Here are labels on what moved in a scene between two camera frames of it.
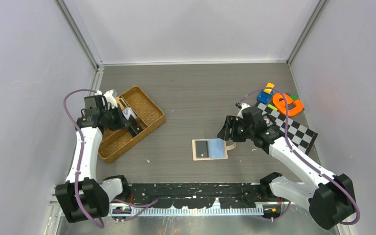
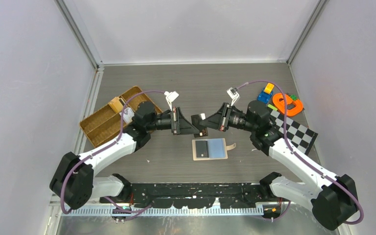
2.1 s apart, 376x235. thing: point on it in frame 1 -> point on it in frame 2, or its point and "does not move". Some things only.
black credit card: [202, 150] does not move
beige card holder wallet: [210, 149] does not move
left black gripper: [122, 120] -> [181, 126]
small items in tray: [128, 111] does not move
